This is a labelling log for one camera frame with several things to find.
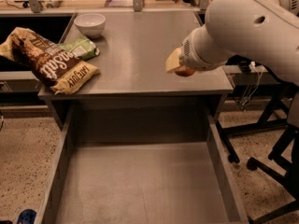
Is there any white ceramic bowl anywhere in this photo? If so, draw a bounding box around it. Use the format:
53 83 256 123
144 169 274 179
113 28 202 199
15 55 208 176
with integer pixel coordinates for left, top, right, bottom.
74 13 106 38

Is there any green snack bag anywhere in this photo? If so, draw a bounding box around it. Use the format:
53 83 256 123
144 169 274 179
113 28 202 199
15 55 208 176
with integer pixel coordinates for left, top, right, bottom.
59 35 100 61

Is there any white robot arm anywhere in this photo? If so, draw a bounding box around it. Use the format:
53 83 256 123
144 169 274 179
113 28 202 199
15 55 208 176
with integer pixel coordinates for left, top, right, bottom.
165 0 299 85

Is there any orange fruit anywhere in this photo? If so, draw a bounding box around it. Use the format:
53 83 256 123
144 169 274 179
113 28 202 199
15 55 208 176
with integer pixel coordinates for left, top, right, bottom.
175 67 195 77

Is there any open grey top drawer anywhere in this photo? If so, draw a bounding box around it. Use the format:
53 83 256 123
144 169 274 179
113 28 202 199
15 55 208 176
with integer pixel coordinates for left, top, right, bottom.
35 105 249 224

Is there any black office chair base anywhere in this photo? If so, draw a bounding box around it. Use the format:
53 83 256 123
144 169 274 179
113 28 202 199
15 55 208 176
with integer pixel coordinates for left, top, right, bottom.
246 91 299 224

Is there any dark side table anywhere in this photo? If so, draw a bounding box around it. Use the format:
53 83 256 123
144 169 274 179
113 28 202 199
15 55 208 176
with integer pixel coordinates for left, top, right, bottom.
216 56 299 164

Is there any grey cabinet with counter top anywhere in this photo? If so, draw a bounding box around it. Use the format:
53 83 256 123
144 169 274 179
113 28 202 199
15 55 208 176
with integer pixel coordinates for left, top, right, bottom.
37 10 235 142

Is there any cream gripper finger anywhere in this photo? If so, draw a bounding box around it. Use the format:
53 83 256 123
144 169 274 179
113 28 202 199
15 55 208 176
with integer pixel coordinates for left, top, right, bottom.
165 48 183 73

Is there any blue round object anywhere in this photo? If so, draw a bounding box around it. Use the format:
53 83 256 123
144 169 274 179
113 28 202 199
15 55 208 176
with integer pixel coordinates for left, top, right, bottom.
17 209 36 224

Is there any brown sea salt chip bag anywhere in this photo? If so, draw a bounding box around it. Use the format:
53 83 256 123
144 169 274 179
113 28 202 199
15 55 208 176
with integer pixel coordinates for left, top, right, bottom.
0 27 100 94

